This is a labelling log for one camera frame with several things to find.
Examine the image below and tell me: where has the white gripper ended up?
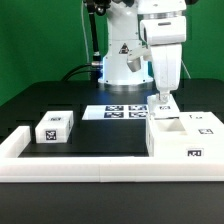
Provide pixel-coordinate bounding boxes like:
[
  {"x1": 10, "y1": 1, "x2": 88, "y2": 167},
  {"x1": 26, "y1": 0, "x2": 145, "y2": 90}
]
[{"x1": 140, "y1": 16, "x2": 186, "y2": 102}]

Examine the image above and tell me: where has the white cabinet body box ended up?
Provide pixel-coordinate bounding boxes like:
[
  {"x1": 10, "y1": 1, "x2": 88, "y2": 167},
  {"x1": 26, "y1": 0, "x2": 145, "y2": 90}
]
[{"x1": 146, "y1": 112, "x2": 224, "y2": 159}]

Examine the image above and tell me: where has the white cabinet top block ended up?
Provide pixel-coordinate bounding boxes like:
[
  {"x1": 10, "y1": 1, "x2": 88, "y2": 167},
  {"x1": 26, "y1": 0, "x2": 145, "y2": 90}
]
[{"x1": 35, "y1": 111, "x2": 74, "y2": 143}]

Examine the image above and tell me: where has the white base marker sheet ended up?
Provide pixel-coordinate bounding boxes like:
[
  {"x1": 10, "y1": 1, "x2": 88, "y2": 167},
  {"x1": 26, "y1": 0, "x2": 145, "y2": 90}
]
[{"x1": 82, "y1": 104, "x2": 148, "y2": 120}]

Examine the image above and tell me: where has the white U-shaped workspace fence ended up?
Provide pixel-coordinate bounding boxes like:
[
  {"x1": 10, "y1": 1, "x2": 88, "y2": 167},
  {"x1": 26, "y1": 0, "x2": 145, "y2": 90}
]
[{"x1": 0, "y1": 126, "x2": 224, "y2": 182}]

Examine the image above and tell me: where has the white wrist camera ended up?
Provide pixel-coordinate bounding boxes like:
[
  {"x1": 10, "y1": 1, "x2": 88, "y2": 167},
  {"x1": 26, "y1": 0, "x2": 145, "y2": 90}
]
[{"x1": 127, "y1": 46, "x2": 152, "y2": 72}]

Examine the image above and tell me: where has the black cable bundle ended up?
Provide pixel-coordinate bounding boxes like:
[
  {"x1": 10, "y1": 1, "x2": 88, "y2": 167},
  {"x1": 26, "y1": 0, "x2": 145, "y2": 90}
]
[{"x1": 60, "y1": 0, "x2": 104, "y2": 82}]

